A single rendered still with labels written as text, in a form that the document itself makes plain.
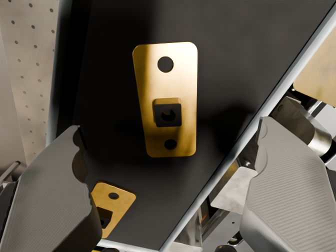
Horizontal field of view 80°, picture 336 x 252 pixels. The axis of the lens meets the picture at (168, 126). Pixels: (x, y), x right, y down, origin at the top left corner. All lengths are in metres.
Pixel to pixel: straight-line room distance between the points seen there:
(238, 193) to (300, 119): 0.12
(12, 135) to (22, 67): 1.28
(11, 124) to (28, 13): 1.32
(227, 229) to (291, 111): 0.34
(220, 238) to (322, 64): 0.46
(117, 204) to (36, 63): 0.57
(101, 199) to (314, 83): 0.24
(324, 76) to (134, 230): 0.26
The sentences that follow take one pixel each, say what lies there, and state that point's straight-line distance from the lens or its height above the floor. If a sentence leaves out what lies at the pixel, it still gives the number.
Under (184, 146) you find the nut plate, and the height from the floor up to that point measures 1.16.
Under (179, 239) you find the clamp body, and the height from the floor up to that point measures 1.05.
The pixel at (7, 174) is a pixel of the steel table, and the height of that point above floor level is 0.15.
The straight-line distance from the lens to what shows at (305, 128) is 0.29.
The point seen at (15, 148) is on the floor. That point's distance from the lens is 2.06.
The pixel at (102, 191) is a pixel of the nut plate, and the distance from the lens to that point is 0.20.
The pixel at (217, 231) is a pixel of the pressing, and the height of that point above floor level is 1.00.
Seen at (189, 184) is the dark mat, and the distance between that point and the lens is 0.19.
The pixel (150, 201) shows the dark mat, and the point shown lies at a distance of 0.21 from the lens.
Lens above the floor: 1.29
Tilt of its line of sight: 58 degrees down
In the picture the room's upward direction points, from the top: 179 degrees counter-clockwise
